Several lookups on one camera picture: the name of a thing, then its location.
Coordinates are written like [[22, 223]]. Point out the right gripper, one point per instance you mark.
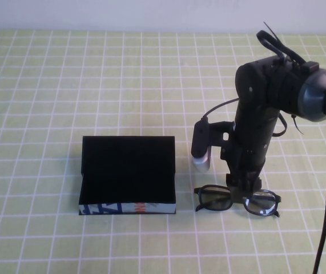
[[251, 142]]

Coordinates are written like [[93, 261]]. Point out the black framed glasses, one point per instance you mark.
[[214, 199]]

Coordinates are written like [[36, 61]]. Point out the black printed glasses case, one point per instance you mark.
[[122, 165]]

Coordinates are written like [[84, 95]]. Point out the black zip tie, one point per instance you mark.
[[294, 120], [274, 36]]

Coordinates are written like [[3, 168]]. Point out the green white checked tablecloth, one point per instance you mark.
[[37, 114]]

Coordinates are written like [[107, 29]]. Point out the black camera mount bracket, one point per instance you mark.
[[217, 131]]

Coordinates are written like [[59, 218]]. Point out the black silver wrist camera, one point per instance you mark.
[[199, 137]]

